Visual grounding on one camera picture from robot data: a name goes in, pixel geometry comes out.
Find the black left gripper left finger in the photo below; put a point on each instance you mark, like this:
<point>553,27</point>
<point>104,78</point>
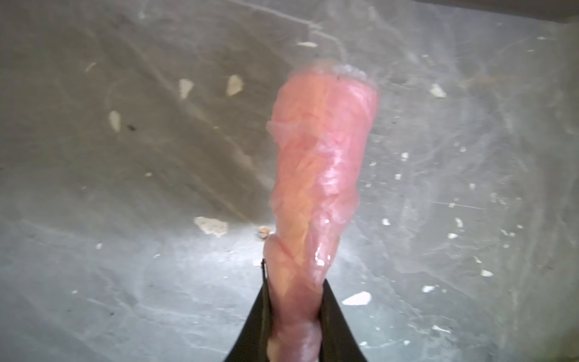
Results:
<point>252,342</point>

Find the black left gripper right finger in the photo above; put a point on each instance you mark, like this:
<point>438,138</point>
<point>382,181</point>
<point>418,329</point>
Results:
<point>338,343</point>

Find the pink trash bag roll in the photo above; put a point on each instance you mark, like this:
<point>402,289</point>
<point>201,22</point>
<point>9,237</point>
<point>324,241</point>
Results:
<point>320,124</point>

